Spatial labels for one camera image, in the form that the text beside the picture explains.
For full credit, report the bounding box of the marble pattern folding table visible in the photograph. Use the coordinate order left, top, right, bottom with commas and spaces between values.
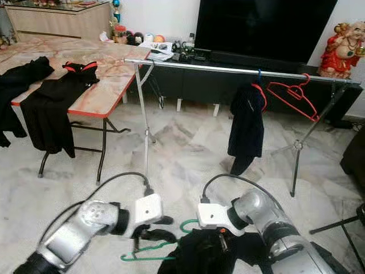
0, 35, 152, 184

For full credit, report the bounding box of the black flat television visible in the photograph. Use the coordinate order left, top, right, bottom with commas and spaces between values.
194, 0, 338, 63

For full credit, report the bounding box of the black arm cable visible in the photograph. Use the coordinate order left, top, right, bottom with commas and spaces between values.
43, 171, 156, 269
201, 174, 286, 212

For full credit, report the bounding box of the black shirt small chest logo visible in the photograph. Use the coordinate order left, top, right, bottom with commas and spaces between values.
174, 228, 275, 274

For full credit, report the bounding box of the green hanger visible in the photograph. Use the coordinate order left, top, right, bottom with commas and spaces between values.
121, 219, 200, 262

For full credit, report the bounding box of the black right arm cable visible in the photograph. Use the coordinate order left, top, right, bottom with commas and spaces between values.
201, 174, 286, 212

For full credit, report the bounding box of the black garment red collar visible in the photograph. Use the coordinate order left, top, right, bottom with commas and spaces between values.
20, 61, 100, 159

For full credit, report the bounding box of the red hanger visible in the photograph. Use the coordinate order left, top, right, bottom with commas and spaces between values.
266, 73, 320, 123

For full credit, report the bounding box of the light wooden sideboard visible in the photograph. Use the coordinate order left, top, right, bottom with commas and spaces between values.
3, 2, 112, 42

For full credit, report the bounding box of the plain black garment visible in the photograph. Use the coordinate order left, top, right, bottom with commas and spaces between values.
0, 56, 55, 148

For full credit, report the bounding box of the red laughing Buddha statue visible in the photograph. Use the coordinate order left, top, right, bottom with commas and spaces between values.
318, 22, 365, 79

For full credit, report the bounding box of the black TV console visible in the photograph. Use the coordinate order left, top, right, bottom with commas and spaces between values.
108, 41, 365, 123

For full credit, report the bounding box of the tall blue gold trophy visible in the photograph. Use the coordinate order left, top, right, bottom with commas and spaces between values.
111, 0, 121, 25

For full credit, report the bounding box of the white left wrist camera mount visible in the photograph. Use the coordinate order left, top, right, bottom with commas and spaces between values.
134, 193, 165, 227

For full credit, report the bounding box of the black soundbar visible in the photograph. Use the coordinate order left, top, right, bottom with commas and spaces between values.
208, 50, 309, 70

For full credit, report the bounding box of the stack of white papers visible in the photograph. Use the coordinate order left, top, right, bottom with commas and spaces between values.
140, 41, 175, 61

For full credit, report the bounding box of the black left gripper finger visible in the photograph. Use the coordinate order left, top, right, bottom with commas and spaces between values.
143, 228, 179, 244

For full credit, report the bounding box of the jar with red lid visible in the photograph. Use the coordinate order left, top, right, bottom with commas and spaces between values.
113, 25, 128, 45

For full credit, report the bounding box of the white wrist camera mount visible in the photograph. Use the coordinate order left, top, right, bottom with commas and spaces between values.
197, 203, 239, 236
134, 193, 165, 227

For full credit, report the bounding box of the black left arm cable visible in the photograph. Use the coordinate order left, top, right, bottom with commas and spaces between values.
43, 171, 156, 269

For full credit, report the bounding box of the navy t-shirt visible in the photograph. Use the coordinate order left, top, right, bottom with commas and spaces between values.
227, 82, 267, 176

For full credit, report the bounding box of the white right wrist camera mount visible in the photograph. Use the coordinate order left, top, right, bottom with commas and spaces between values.
197, 203, 239, 236

